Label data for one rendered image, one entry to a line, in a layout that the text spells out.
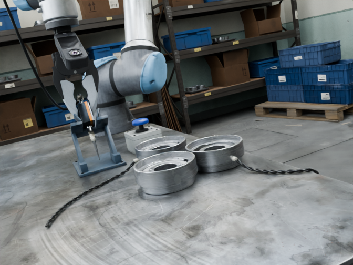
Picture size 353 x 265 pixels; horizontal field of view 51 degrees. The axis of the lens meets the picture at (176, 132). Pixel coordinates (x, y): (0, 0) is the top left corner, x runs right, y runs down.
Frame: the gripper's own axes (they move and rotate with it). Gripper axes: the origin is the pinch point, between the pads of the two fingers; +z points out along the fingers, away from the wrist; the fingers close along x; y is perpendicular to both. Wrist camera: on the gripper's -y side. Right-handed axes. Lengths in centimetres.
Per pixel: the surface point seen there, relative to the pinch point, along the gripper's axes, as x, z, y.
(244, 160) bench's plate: -22.7, 11.8, -27.5
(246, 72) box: -251, 36, 339
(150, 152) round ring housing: -8.2, 8.1, -18.4
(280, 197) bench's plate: -17.5, 11.8, -44.8
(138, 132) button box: -10.8, 7.2, -1.4
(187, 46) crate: -174, -11, 338
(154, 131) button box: -13.9, 7.4, -3.7
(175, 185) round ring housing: -7.6, 10.8, -31.8
